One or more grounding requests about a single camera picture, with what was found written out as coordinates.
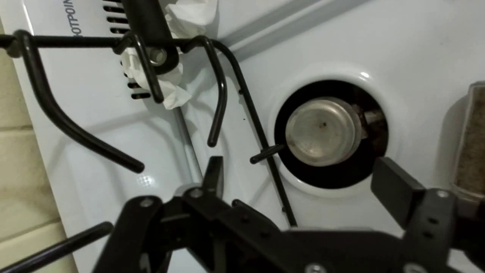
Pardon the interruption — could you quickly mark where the white crumpled paper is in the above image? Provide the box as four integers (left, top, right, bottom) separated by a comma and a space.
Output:
120, 0, 222, 110

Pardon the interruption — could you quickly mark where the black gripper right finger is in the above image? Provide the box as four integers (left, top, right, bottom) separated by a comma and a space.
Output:
370, 156, 485, 273

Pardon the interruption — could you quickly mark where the glass spice bottle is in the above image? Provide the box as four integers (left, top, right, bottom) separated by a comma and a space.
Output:
452, 80, 485, 203

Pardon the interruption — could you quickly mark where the black upright stove grate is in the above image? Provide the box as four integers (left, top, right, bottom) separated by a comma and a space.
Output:
0, 29, 301, 273

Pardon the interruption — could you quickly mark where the black tube with bolt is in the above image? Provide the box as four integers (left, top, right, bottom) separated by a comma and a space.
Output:
120, 0, 181, 76

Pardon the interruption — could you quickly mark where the round gas burner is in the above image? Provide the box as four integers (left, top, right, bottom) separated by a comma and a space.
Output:
273, 79, 390, 189

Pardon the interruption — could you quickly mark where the white gas stove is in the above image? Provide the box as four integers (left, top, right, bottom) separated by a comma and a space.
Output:
0, 0, 485, 273

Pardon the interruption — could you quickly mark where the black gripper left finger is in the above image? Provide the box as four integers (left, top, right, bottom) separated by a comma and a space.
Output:
93, 154, 325, 273

